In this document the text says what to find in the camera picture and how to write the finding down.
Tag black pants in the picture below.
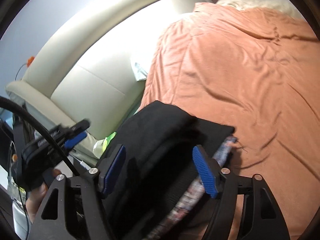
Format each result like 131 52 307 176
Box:
104 101 235 239

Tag person left hand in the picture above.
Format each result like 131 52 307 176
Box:
25 183 48 223

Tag green tissue pack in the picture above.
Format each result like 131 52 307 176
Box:
93 132 117 159

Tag stack of folded black clothes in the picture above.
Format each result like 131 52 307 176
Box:
145 136 237 239

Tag cream padded headboard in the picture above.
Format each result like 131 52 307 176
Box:
5 0 209 140

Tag orange bed blanket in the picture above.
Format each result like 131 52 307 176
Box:
141 3 319 239

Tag cream bed sheet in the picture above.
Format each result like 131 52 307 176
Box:
216 0 305 19

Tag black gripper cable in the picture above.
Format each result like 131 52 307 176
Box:
0 96 80 177

